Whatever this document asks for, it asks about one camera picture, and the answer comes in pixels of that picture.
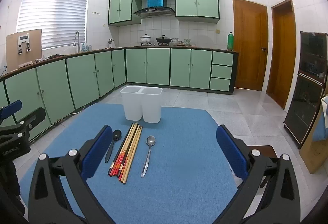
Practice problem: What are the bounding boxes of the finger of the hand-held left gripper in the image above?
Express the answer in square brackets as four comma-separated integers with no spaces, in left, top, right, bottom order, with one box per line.
[0,100,23,120]
[11,107,47,137]

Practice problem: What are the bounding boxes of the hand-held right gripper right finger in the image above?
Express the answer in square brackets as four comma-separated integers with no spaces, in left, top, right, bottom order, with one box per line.
[216,125,301,224]

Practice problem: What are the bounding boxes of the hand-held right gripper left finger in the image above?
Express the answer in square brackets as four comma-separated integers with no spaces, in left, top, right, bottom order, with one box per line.
[28,125,118,224]

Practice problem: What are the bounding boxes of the black spoon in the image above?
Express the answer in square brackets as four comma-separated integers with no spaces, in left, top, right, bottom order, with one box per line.
[105,129,122,163]

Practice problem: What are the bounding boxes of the bundle of chopsticks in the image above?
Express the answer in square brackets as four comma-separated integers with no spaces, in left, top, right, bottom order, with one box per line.
[108,123,143,184]

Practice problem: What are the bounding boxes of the silver spoon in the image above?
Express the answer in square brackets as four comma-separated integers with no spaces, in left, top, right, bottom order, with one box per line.
[141,135,156,178]

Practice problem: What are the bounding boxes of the white double utensil holder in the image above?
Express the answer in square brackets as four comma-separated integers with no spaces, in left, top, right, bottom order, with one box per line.
[120,86,163,123]

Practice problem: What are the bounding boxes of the blue mat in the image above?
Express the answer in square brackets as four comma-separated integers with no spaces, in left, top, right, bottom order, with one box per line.
[19,103,239,224]

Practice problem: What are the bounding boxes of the cardboard board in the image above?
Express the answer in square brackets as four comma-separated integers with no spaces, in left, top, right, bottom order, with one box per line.
[6,29,42,72]

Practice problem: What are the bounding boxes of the wooden box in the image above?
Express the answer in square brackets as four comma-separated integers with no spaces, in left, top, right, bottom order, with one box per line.
[299,101,328,174]

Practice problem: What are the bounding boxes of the blue cloth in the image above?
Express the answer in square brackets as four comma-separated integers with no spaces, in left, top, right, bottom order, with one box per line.
[313,96,328,141]

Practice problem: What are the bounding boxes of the black glass cabinet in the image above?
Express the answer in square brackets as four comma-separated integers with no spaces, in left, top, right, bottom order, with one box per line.
[283,31,328,149]

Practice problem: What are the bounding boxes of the green lower cabinets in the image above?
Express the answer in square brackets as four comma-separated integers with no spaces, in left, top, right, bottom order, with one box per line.
[0,47,239,142]

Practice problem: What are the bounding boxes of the white window blind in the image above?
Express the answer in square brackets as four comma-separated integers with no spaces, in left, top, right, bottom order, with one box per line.
[17,0,92,50]

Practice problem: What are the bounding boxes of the wooden door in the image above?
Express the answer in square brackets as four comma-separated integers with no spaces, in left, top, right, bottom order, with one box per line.
[266,0,296,110]
[232,0,269,91]

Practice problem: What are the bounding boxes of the glass jars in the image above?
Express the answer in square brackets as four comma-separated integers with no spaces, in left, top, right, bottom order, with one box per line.
[172,38,191,46]

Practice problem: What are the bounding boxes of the white pot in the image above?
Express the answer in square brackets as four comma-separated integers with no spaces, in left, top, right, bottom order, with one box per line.
[140,34,153,46]

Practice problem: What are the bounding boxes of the black wok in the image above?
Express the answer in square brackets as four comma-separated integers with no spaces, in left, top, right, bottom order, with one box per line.
[156,35,173,46]

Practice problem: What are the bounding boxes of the range hood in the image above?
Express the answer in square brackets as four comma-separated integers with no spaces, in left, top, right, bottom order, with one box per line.
[133,6,176,18]

